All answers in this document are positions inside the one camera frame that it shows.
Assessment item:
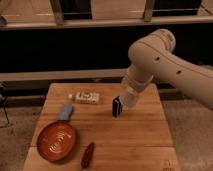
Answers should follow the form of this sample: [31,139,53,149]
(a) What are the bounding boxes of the wooden railing beam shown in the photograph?
[0,15,213,30]

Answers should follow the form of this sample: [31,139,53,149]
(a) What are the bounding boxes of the red chili pepper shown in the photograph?
[81,142,95,169]

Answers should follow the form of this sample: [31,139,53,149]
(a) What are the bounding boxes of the blue sponge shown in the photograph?
[58,104,73,121]

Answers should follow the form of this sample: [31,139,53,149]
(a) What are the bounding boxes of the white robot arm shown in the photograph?
[120,29,213,110]

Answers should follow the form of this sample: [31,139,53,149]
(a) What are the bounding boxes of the small clear plastic bottle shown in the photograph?
[68,91,100,104]

